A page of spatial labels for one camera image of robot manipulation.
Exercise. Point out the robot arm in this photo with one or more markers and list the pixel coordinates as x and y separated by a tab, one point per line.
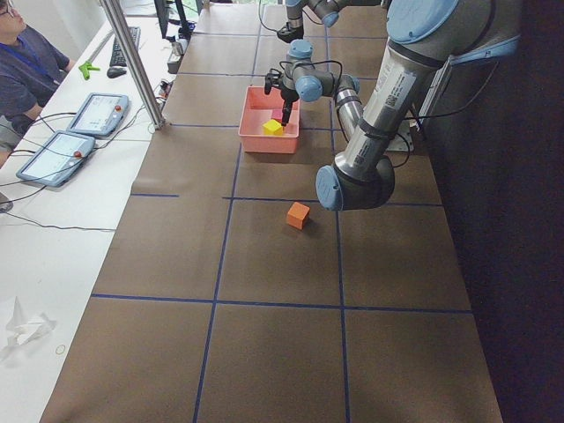
326	11
421	37

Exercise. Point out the pink plastic bin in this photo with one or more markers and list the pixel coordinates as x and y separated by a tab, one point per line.
261	129

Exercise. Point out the red foam block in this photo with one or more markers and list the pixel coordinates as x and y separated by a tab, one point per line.
277	115

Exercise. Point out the teach pendant tablet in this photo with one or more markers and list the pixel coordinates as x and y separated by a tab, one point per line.
58	159
100	114

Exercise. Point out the crumpled white paper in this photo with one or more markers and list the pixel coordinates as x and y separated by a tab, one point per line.
19	329

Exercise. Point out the black computer mouse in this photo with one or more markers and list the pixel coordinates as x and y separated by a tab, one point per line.
116	72

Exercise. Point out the near teach pendant tablet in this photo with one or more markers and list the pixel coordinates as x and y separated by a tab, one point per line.
58	159

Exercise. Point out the seated person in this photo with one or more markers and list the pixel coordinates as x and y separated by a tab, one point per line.
31	70

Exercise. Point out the brown paper table cover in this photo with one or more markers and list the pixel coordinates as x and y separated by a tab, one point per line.
210	308

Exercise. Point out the far teach pendant tablet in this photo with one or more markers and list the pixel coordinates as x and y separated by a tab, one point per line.
100	114

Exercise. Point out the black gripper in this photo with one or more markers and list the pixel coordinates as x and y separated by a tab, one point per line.
297	33
287	98

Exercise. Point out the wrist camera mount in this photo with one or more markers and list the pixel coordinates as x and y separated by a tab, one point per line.
273	79

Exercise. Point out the aluminium frame post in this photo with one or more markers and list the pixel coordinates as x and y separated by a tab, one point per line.
118	23

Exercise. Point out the yellow foam block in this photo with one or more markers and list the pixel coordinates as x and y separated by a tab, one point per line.
273	128

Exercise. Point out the green plastic tool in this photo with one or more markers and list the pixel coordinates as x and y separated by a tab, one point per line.
86	69

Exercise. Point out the orange foam block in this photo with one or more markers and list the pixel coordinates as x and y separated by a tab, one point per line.
297	216

